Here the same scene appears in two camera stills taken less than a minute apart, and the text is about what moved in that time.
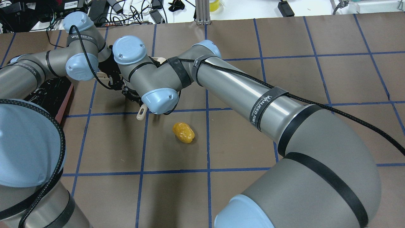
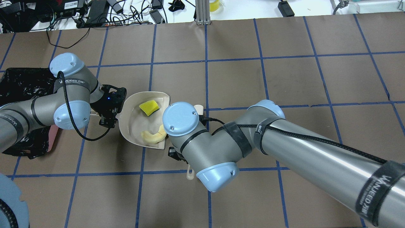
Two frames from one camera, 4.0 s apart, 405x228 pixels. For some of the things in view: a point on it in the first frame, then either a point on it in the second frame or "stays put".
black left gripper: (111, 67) to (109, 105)
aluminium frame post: (202, 9) stays put
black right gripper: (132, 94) to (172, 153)
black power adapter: (285, 9) stays put
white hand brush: (140, 117) to (199, 109)
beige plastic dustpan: (102, 75) to (133, 121)
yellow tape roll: (214, 6) stays put
